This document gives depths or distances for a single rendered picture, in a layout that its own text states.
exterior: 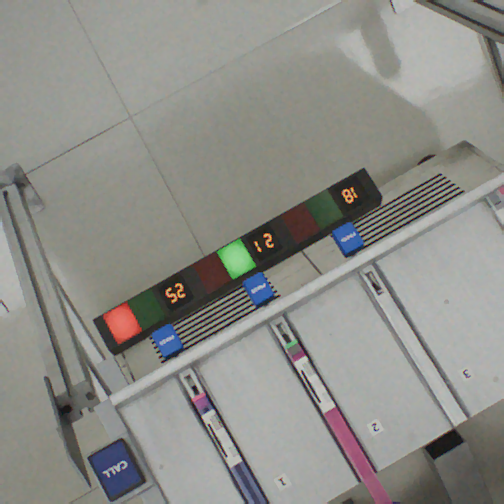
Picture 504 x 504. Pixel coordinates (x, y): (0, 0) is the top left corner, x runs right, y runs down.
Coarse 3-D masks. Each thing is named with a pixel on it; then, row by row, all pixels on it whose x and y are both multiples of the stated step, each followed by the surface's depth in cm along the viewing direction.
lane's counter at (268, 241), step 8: (256, 232) 123; (264, 232) 123; (272, 232) 123; (248, 240) 123; (256, 240) 123; (264, 240) 123; (272, 240) 123; (256, 248) 123; (264, 248) 123; (272, 248) 123; (280, 248) 123; (256, 256) 123; (264, 256) 123
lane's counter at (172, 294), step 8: (176, 280) 122; (184, 280) 122; (160, 288) 122; (168, 288) 122; (176, 288) 122; (184, 288) 122; (168, 296) 122; (176, 296) 122; (184, 296) 122; (192, 296) 122; (168, 304) 122; (176, 304) 122; (184, 304) 122
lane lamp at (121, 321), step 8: (112, 312) 122; (120, 312) 122; (128, 312) 122; (112, 320) 122; (120, 320) 122; (128, 320) 122; (136, 320) 122; (112, 328) 121; (120, 328) 121; (128, 328) 121; (136, 328) 121; (120, 336) 121; (128, 336) 121
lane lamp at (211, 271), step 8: (208, 256) 123; (216, 256) 123; (200, 264) 123; (208, 264) 123; (216, 264) 123; (200, 272) 123; (208, 272) 123; (216, 272) 122; (224, 272) 122; (208, 280) 122; (216, 280) 122; (224, 280) 122; (208, 288) 122; (216, 288) 122
